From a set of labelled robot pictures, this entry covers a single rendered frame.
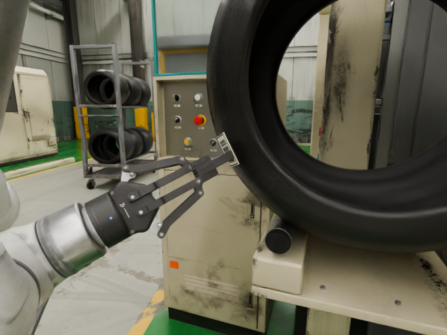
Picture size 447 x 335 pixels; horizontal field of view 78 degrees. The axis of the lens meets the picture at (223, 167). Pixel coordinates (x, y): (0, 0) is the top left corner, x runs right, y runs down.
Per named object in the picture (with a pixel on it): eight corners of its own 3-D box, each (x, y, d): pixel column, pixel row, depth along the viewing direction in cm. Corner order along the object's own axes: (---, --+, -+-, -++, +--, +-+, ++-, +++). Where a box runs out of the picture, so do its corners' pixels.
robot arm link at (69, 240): (77, 269, 42) (114, 248, 44) (62, 285, 34) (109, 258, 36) (49, 217, 42) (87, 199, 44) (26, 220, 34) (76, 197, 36)
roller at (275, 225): (307, 187, 78) (298, 199, 80) (294, 177, 79) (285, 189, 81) (296, 242, 46) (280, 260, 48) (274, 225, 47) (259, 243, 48)
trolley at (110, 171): (128, 170, 513) (120, 61, 473) (160, 171, 505) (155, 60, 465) (83, 191, 384) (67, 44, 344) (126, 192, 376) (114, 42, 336)
